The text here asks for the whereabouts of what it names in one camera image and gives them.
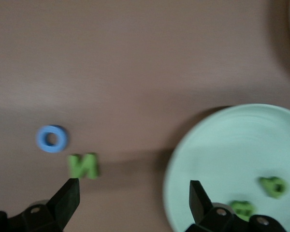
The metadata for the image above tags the green letter N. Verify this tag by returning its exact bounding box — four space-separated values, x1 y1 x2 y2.
67 152 101 180

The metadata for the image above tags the green plate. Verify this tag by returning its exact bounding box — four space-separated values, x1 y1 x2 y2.
163 103 290 232

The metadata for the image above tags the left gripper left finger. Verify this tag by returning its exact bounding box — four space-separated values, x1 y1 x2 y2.
0 178 81 232

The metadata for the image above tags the brown paper table cover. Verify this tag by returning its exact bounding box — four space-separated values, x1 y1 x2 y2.
0 0 290 232

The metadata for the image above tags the blue letter O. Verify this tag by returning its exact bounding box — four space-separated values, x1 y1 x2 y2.
36 124 70 153

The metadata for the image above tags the green letter B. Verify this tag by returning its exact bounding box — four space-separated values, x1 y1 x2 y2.
229 200 259 222

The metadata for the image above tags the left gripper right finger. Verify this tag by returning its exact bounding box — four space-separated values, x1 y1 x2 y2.
186 180 289 232

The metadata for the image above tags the green letter P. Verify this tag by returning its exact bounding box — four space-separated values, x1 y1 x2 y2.
258 176 289 199

